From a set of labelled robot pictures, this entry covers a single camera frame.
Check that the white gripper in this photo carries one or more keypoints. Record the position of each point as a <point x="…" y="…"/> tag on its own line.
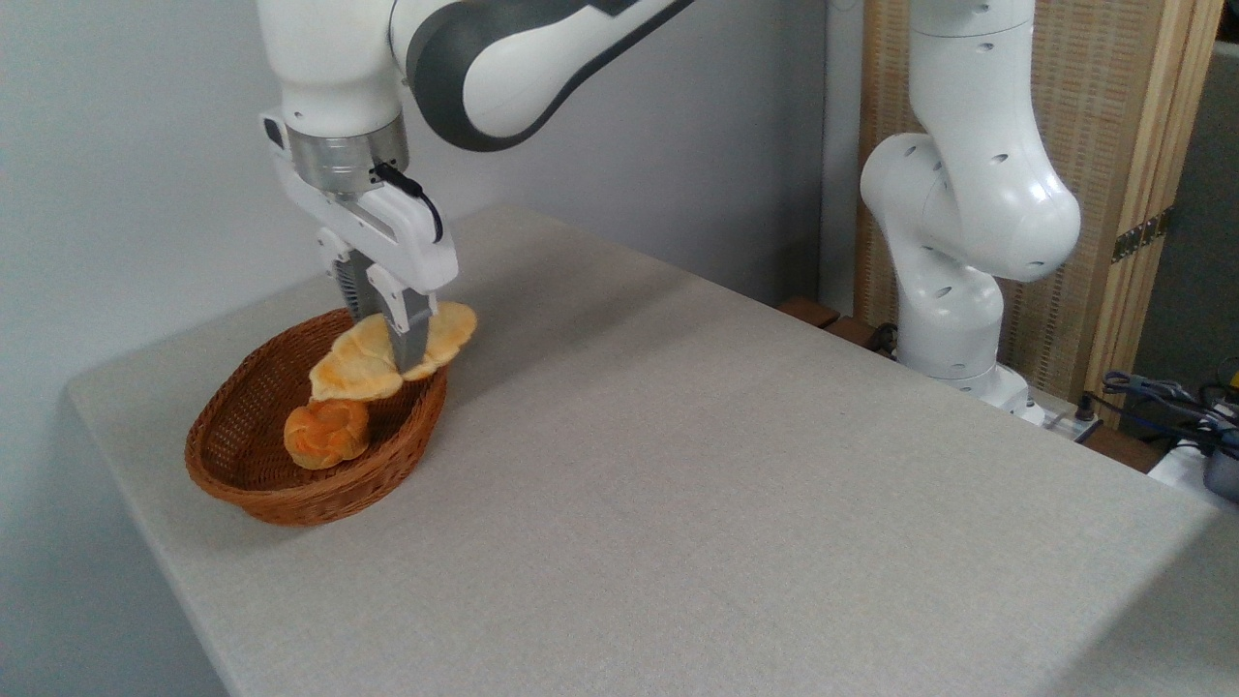
<point x="402" y="237"/>

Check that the long braided bread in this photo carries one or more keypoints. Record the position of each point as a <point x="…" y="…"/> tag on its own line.
<point x="358" y="373"/>

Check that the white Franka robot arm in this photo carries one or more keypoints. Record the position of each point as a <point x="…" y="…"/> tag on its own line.
<point x="968" y="194"/>

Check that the round flower-shaped bread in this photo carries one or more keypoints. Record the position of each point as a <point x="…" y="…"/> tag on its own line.
<point x="327" y="436"/>

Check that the brown wicker basket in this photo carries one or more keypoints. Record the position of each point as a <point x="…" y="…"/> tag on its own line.
<point x="252" y="484"/>

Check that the brown wooden boards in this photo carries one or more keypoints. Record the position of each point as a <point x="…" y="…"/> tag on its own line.
<point x="823" y="318"/>

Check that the woven wooden folding screen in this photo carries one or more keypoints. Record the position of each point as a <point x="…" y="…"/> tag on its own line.
<point x="1094" y="97"/>

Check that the metal screen hinge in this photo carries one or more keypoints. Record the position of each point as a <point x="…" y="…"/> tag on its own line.
<point x="1142" y="235"/>

